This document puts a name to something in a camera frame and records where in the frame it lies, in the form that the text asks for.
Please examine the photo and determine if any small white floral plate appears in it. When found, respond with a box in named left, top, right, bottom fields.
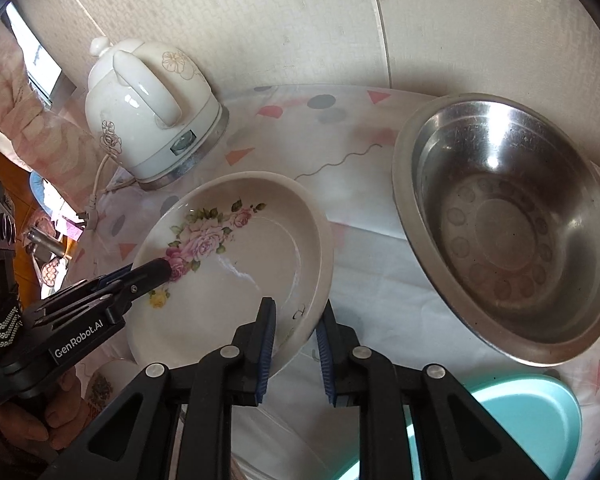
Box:
left=125, top=171, right=334, bottom=374

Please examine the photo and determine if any stainless steel bowl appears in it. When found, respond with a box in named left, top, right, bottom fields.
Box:
left=392, top=93, right=600, bottom=367

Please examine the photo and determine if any person's left hand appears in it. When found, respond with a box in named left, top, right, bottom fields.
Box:
left=0, top=367, right=92, bottom=453

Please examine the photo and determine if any teal plastic plate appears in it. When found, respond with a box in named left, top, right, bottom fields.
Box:
left=337, top=372, right=583, bottom=480

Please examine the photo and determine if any blue chair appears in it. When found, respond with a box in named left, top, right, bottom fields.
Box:
left=29, top=171, right=65, bottom=219

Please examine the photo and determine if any pink striped curtain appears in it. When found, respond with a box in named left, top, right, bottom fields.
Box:
left=0, top=22, right=105, bottom=212

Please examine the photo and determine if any white ceramic electric kettle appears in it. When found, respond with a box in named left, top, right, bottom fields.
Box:
left=85, top=37, right=230, bottom=191

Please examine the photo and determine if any window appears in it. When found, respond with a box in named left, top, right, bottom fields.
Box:
left=2, top=2, right=76, bottom=113

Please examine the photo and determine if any patterned white tablecloth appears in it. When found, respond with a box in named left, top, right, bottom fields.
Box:
left=69, top=86, right=600, bottom=479

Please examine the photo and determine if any white kettle power cord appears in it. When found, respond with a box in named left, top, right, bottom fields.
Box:
left=76, top=152, right=142, bottom=231

